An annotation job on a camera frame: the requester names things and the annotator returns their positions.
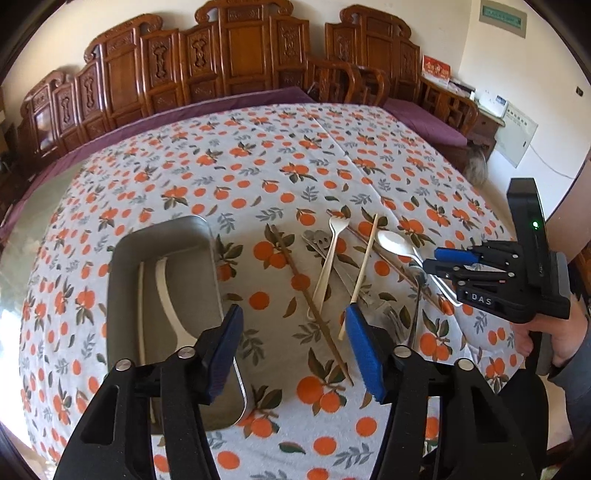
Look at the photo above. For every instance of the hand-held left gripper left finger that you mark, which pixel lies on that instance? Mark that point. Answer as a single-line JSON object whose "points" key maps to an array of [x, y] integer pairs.
{"points": [[226, 355]]}

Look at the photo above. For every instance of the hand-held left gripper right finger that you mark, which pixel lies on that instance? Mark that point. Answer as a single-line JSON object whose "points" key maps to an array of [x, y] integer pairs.
{"points": [[364, 350]]}

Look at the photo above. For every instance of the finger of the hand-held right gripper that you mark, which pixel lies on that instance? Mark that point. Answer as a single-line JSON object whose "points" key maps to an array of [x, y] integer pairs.
{"points": [[443, 270], [450, 254]]}

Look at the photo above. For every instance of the white plastic spoon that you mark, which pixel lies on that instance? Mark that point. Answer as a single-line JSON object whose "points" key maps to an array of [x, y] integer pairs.
{"points": [[168, 304], [392, 243]]}

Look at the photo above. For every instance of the dark brown chopstick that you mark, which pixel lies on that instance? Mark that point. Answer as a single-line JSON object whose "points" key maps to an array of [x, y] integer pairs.
{"points": [[309, 300], [353, 232]]}

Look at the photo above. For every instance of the light wooden chopstick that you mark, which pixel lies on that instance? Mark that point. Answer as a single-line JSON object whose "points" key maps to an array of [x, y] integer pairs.
{"points": [[364, 263], [141, 314]]}

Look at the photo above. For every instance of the white plastic fork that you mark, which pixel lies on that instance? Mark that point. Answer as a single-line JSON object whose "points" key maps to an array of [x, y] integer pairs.
{"points": [[325, 267]]}

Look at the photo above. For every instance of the rectangular metal tray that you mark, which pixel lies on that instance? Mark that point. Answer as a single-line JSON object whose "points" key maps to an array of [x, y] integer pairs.
{"points": [[124, 286]]}

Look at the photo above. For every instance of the person's right forearm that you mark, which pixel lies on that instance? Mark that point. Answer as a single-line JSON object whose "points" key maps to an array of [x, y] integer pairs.
{"points": [[575, 397]]}

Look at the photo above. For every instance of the person's right hand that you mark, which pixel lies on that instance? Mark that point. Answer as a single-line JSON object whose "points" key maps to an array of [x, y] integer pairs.
{"points": [[568, 337]]}

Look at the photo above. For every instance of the metal spoon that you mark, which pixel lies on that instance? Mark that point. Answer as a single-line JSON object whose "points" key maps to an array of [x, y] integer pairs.
{"points": [[417, 295]]}

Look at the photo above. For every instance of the grey furry thing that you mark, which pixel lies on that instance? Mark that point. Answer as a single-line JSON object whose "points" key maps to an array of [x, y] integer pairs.
{"points": [[475, 164]]}

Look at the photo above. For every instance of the grey electrical panel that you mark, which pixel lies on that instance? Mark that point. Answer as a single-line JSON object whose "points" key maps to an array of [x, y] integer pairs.
{"points": [[519, 134]]}

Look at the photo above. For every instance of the wooden side table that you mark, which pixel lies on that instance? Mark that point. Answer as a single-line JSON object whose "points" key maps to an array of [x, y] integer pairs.
{"points": [[482, 127]]}

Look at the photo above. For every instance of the short purple seat cushion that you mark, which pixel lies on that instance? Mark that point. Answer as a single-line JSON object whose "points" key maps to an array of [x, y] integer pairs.
{"points": [[425, 120]]}

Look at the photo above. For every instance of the white papers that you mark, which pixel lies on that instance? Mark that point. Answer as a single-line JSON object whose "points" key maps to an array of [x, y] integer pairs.
{"points": [[461, 86]]}

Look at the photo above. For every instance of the wooden chair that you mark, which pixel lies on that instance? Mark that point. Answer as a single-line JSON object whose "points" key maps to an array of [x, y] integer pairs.
{"points": [[330, 78], [376, 85]]}

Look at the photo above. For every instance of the orange print tablecloth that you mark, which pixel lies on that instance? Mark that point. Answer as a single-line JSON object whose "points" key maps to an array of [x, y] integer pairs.
{"points": [[277, 157]]}

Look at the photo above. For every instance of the short carved wooden sofa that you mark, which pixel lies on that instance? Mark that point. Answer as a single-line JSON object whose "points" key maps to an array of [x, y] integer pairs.
{"points": [[369, 41]]}

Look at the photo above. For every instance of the long purple seat cushion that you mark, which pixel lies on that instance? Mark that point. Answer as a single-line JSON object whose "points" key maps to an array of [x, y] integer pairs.
{"points": [[258, 96]]}

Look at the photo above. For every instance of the long carved wooden sofa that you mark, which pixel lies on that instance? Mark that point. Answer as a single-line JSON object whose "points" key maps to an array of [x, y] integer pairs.
{"points": [[244, 50]]}

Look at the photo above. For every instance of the dark wooden furniture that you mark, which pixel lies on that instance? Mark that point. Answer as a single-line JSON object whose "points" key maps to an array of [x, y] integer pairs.
{"points": [[5, 157]]}

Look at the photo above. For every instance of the green framed wall panel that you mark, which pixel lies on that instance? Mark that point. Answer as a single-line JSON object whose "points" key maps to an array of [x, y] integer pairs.
{"points": [[503, 14]]}

